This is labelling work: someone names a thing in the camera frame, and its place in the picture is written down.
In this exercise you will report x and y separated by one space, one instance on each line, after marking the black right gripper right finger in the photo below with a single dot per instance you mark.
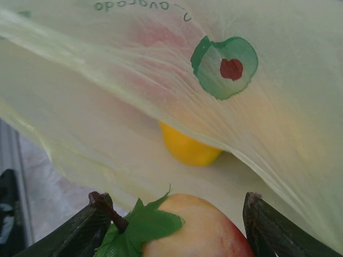
276 235

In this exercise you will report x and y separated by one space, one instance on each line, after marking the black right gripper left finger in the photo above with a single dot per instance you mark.
75 235

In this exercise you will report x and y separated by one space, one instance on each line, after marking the yellow fake mango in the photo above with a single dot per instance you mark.
187 150

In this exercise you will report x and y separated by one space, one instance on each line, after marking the yellow avocado print plastic bag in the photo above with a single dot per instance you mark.
80 107

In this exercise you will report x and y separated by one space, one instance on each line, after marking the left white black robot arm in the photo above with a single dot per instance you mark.
10 214

